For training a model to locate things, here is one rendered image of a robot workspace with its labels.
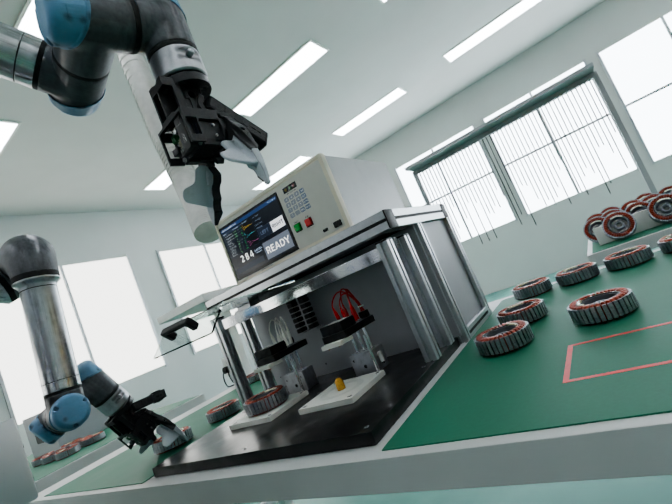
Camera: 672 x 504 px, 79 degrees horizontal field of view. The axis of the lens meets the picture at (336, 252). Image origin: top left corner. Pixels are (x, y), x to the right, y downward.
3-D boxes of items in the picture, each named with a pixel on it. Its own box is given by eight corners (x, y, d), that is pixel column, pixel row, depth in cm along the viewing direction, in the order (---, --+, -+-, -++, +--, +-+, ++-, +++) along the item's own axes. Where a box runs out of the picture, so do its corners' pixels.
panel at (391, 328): (460, 335, 100) (412, 225, 103) (277, 387, 136) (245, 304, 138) (461, 334, 101) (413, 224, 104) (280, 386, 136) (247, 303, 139)
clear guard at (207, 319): (211, 333, 88) (202, 307, 88) (153, 359, 100) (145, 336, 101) (302, 299, 115) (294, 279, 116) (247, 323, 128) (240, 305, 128)
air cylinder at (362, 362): (381, 370, 99) (372, 349, 99) (356, 377, 103) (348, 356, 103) (389, 363, 103) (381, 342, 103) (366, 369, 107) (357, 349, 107)
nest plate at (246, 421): (271, 421, 93) (269, 416, 93) (230, 430, 101) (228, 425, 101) (309, 394, 106) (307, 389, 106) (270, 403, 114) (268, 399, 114)
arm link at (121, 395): (108, 387, 114) (125, 380, 111) (120, 398, 116) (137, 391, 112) (89, 410, 108) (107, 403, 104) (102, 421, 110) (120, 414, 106)
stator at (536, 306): (556, 314, 92) (549, 298, 92) (509, 332, 93) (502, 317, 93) (539, 309, 103) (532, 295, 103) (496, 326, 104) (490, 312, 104)
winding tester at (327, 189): (351, 228, 99) (319, 152, 101) (237, 286, 122) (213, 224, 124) (410, 218, 131) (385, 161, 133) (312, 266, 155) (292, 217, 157)
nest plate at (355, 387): (353, 403, 80) (351, 397, 80) (299, 415, 88) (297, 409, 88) (386, 374, 93) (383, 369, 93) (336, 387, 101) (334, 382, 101)
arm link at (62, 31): (46, 77, 56) (129, 81, 64) (53, 17, 48) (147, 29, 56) (29, 28, 57) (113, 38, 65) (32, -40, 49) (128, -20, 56)
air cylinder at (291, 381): (308, 389, 111) (301, 370, 112) (289, 394, 115) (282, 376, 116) (319, 382, 116) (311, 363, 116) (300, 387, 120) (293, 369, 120)
